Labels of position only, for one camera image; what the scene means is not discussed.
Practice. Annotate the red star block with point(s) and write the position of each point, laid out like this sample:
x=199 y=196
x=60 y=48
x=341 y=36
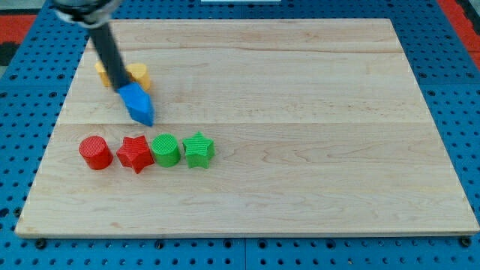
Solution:
x=135 y=153

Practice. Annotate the yellow block behind stick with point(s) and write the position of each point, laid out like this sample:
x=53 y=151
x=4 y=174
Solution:
x=102 y=73

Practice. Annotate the blue triangle block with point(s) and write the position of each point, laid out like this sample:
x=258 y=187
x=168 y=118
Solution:
x=145 y=117

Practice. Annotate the red cylinder block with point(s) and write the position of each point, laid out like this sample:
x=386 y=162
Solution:
x=95 y=152

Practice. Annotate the green star block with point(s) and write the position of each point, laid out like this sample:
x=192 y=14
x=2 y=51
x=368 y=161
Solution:
x=198 y=150

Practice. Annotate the green cylinder block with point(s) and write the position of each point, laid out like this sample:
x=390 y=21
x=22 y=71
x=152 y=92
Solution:
x=165 y=149

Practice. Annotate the yellow heart block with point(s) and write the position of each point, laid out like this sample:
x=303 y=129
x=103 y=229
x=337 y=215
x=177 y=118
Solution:
x=139 y=73

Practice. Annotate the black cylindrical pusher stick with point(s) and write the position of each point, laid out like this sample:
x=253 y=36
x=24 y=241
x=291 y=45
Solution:
x=108 y=52

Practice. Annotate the light wooden board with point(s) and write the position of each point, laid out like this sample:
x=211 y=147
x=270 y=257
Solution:
x=319 y=126

